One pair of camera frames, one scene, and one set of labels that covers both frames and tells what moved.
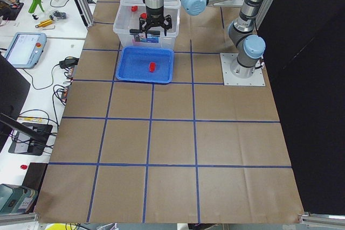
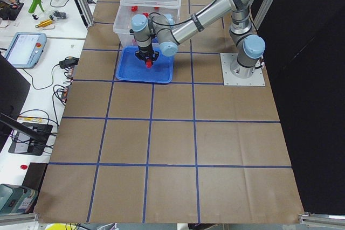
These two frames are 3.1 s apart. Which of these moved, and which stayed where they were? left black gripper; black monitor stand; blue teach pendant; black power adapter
Moved: left black gripper
Stayed: blue teach pendant; black power adapter; black monitor stand
